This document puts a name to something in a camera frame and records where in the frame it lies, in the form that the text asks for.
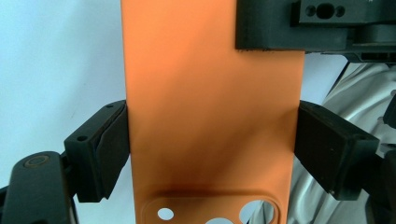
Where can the orange phone case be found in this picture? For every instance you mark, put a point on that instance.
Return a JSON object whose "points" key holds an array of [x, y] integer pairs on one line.
{"points": [[202, 109]]}

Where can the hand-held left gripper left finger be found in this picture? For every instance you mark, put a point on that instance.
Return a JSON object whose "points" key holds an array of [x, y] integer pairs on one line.
{"points": [[96, 152]]}

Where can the grey floor cloth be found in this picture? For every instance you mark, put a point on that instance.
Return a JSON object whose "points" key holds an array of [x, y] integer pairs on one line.
{"points": [[351, 102]]}

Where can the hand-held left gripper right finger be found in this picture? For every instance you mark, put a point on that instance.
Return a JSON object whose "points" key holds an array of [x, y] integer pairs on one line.
{"points": [[336, 152]]}

